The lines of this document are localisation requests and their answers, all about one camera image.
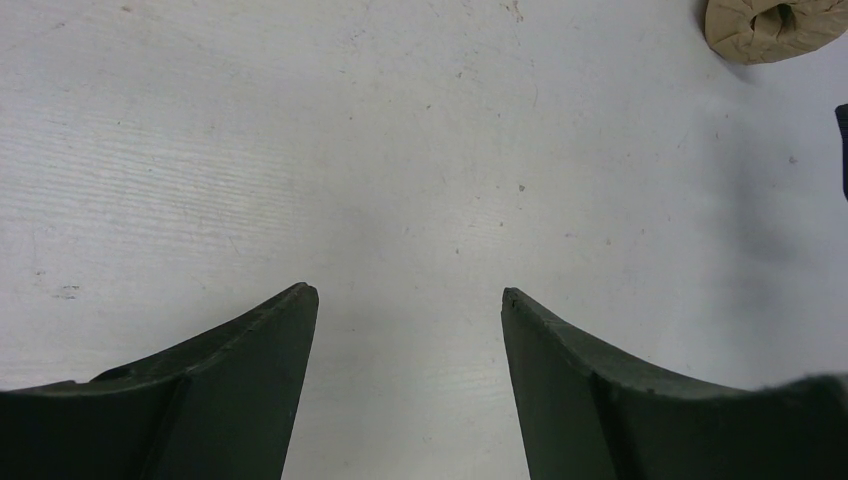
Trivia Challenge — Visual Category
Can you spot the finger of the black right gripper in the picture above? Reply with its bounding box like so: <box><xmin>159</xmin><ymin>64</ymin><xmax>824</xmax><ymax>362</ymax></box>
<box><xmin>834</xmin><ymin>104</ymin><xmax>848</xmax><ymax>199</ymax></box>

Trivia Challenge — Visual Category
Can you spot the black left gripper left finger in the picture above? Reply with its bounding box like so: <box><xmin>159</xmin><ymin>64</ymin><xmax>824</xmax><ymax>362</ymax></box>
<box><xmin>1</xmin><ymin>283</ymin><xmax>319</xmax><ymax>479</ymax></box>

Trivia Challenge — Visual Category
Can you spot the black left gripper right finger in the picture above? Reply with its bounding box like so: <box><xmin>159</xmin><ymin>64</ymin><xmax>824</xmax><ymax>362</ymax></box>
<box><xmin>501</xmin><ymin>288</ymin><xmax>847</xmax><ymax>479</ymax></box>

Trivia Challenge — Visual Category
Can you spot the brown roll plain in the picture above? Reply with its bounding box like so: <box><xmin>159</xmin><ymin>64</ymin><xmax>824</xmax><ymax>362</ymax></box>
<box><xmin>704</xmin><ymin>0</ymin><xmax>847</xmax><ymax>65</ymax></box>

